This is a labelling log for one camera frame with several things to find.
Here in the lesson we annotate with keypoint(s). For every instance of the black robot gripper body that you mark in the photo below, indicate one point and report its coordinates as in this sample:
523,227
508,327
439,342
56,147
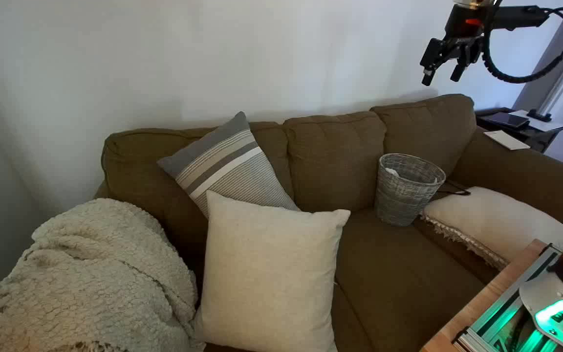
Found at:
463,31

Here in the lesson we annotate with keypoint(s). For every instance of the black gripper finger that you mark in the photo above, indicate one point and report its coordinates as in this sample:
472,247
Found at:
465,61
429,69

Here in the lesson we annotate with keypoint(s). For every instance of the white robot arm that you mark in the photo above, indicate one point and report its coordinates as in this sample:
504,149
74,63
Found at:
508,18

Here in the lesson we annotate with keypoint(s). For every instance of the grey woven basket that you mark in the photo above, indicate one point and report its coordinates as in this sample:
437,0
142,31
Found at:
406,184

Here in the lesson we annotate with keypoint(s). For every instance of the dark side table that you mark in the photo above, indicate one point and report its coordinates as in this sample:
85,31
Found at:
527,125

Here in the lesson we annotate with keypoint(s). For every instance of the white fringed lumbar pillow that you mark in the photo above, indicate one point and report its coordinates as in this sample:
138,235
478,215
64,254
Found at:
492,223

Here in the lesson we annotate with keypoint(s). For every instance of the grey striped throw pillow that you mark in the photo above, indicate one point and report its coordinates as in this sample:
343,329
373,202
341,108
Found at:
232,162

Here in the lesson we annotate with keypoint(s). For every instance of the brown fabric sofa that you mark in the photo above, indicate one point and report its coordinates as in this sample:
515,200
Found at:
394,286

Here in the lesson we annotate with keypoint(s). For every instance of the cream square throw pillow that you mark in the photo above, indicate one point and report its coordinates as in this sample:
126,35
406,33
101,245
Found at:
269,276

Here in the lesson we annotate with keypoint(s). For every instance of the cream knitted blanket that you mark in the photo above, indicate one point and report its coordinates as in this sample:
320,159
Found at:
99,278

